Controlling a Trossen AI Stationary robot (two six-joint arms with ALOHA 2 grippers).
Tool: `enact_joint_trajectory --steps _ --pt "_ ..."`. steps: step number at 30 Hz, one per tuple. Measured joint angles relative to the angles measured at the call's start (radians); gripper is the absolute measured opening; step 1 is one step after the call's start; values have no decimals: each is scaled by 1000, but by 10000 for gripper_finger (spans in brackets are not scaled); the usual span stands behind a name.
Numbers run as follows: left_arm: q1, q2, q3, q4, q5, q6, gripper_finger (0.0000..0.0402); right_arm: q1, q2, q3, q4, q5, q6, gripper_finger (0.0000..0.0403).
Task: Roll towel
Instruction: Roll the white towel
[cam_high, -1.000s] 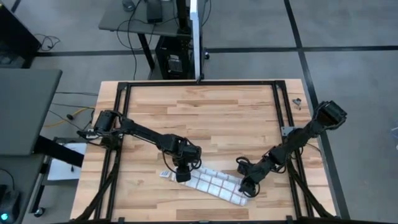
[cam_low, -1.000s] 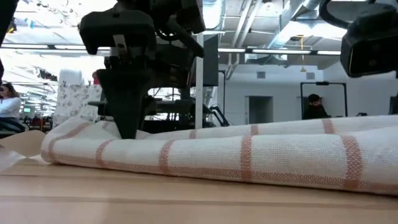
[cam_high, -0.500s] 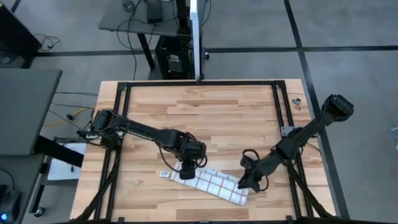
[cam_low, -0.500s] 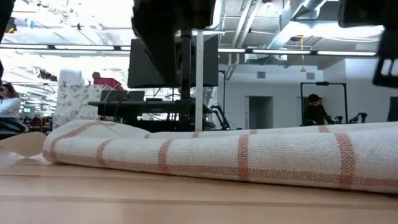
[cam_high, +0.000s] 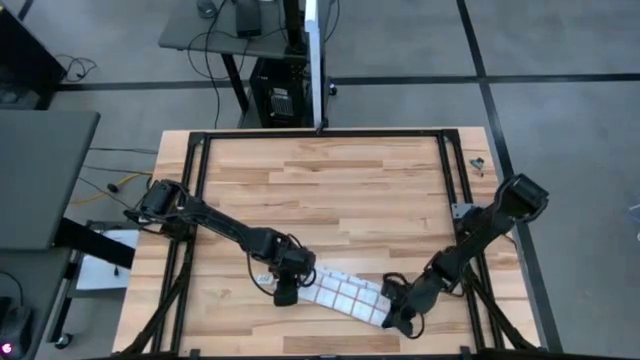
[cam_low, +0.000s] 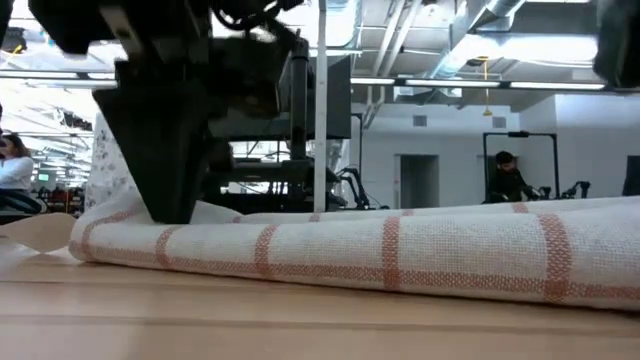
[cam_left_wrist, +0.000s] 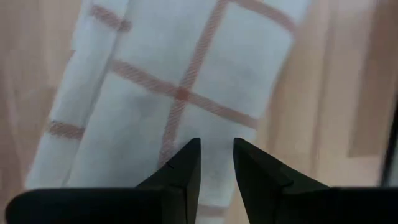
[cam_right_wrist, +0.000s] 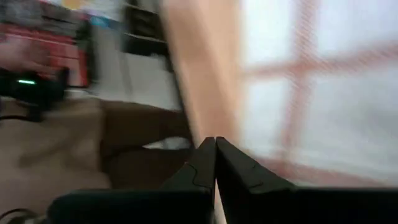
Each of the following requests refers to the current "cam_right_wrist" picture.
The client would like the white red-checked towel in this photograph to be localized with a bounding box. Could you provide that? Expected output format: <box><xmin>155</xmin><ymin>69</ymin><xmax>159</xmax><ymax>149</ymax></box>
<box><xmin>238</xmin><ymin>0</ymin><xmax>398</xmax><ymax>188</ymax></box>

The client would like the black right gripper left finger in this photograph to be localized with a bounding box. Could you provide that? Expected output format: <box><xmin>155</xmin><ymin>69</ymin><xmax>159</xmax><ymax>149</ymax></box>
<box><xmin>45</xmin><ymin>136</ymin><xmax>217</xmax><ymax>224</ymax></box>

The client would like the person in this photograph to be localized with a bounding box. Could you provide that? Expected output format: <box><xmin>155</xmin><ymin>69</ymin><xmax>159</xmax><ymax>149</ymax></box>
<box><xmin>0</xmin><ymin>98</ymin><xmax>194</xmax><ymax>219</ymax></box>

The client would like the red crate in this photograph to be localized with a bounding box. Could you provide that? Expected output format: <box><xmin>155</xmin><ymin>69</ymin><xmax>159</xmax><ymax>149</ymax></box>
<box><xmin>0</xmin><ymin>22</ymin><xmax>90</xmax><ymax>88</ymax></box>

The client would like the white cabinet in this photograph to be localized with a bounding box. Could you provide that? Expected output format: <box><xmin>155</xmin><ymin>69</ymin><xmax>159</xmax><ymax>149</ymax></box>
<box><xmin>90</xmin><ymin>24</ymin><xmax>183</xmax><ymax>111</ymax></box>

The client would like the black shelf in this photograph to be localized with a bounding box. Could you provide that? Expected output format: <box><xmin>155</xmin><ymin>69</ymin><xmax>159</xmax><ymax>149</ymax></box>
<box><xmin>120</xmin><ymin>0</ymin><xmax>170</xmax><ymax>57</ymax></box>

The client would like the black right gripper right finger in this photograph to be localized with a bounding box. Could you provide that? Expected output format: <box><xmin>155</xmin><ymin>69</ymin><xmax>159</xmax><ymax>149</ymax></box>
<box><xmin>216</xmin><ymin>136</ymin><xmax>398</xmax><ymax>224</ymax></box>

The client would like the black device with green light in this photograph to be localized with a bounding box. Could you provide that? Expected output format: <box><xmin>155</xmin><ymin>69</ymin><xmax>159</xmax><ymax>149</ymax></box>
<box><xmin>0</xmin><ymin>67</ymin><xmax>70</xmax><ymax>123</ymax></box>

